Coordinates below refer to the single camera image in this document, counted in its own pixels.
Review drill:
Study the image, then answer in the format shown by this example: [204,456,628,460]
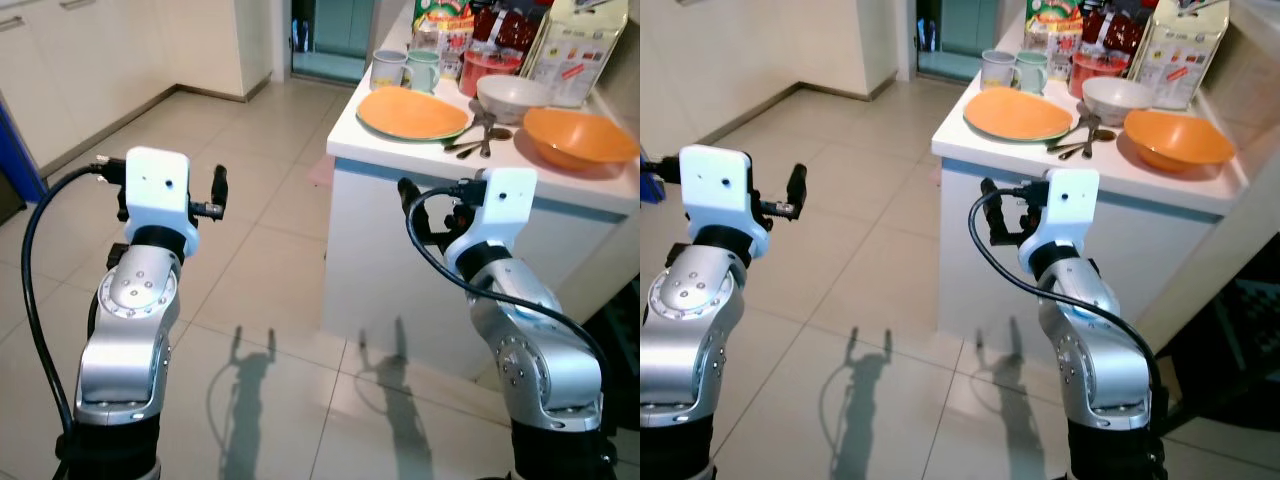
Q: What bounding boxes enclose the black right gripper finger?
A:
[979,177,1007,243]
[397,177,425,243]

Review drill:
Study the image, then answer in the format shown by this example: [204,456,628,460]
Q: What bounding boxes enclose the orange plate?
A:
[358,86,469,140]
[964,86,1073,141]

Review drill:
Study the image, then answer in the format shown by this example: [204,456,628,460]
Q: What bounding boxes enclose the white kitchen counter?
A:
[324,0,641,383]
[931,0,1253,363]

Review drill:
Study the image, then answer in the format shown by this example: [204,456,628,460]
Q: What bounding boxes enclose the metal spoon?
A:
[470,100,498,160]
[1076,104,1100,162]
[444,125,516,154]
[1046,127,1117,154]

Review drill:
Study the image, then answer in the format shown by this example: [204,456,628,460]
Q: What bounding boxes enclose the green mug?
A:
[1014,51,1050,96]
[404,50,442,95]

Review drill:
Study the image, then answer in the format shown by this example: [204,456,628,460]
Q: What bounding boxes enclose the white mug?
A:
[980,49,1019,92]
[369,49,409,92]

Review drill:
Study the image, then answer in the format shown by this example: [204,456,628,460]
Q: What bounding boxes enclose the white bowl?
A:
[476,75,554,124]
[1082,77,1159,127]

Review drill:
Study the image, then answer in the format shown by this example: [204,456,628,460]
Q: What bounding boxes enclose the orange bowl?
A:
[1123,108,1238,174]
[522,106,640,172]

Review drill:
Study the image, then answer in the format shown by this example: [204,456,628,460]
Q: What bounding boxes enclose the red plastic container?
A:
[459,45,524,99]
[1069,48,1132,100]

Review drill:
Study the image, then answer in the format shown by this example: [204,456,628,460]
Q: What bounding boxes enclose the colourful snack bag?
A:
[1021,0,1087,82]
[411,0,476,80]

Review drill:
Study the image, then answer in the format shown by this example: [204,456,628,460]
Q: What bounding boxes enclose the teal glass door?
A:
[914,0,1002,82]
[291,0,377,82]

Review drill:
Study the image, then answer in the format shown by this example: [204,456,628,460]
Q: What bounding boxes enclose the red bottles pack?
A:
[1080,0,1153,58]
[470,0,552,57]

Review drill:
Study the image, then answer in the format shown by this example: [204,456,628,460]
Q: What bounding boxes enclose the white printed carton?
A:
[524,0,630,108]
[1129,0,1232,111]

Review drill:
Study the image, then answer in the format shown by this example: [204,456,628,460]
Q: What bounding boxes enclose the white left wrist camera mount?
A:
[678,145,771,259]
[125,147,201,259]

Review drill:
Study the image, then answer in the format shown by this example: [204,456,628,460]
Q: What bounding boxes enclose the white wall cabinets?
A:
[640,0,899,143]
[0,0,273,173]

